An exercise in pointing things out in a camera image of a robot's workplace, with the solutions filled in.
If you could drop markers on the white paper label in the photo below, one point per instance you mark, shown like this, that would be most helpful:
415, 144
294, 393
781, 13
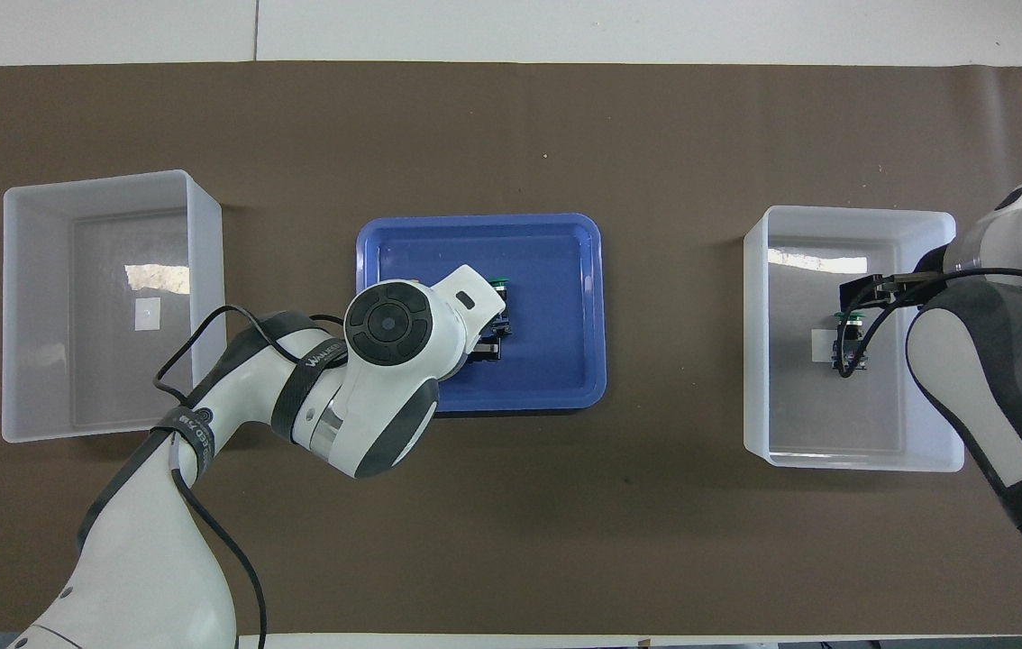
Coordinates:
147, 314
822, 347

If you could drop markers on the brown paper table mat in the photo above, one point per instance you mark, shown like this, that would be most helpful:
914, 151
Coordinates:
565, 541

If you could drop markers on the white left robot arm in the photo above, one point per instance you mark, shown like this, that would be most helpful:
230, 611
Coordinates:
385, 324

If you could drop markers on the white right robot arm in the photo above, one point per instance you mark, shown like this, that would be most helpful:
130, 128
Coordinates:
971, 379

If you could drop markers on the blue plastic tray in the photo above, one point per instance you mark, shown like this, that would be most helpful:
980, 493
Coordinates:
547, 270

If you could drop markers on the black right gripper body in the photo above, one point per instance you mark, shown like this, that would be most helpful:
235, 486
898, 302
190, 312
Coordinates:
912, 284

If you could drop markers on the green push button switch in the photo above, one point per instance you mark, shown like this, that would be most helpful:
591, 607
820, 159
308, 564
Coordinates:
502, 306
850, 347

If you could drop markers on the translucent white plastic box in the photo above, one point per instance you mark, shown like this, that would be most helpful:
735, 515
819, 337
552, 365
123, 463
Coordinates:
835, 424
42, 270

